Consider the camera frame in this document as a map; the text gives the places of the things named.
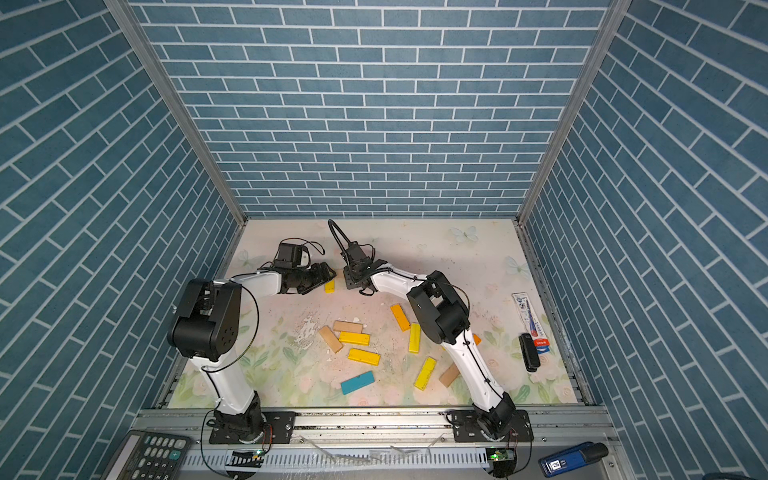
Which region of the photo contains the tan wooden block diagonal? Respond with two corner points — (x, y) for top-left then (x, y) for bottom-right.
(318, 326), (343, 353)

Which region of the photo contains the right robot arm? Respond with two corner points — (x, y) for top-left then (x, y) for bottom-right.
(343, 259), (519, 440)

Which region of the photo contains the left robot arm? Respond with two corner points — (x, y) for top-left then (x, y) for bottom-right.
(168, 262), (336, 444)

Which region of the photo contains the orange block centre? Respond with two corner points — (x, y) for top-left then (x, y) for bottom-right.
(391, 304), (411, 331)

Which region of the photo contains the tan wooden block middle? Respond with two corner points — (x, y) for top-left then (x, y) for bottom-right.
(332, 320), (364, 334)

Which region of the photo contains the yellow block vertical centre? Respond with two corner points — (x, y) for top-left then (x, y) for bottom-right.
(408, 323), (421, 354)

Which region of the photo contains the teal block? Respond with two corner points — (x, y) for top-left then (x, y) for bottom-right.
(340, 371), (375, 395)

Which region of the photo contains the tan wooden block lower right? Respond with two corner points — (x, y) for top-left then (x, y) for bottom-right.
(439, 364), (460, 388)

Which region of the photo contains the toothpaste tube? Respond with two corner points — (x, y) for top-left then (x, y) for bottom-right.
(512, 293), (551, 355)

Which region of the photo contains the black remote device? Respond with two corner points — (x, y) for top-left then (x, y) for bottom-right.
(519, 333), (541, 373)

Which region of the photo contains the black calculator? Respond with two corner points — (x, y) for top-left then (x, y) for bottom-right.
(101, 430), (192, 480)

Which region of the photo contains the blue handheld device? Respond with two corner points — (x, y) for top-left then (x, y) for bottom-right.
(538, 441), (609, 478)

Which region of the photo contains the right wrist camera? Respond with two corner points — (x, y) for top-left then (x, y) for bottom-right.
(345, 241), (372, 265)

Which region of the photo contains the white cable duct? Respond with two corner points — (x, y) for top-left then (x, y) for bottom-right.
(181, 446), (490, 473)

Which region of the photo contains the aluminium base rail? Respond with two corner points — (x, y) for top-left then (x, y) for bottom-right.
(132, 404), (620, 447)

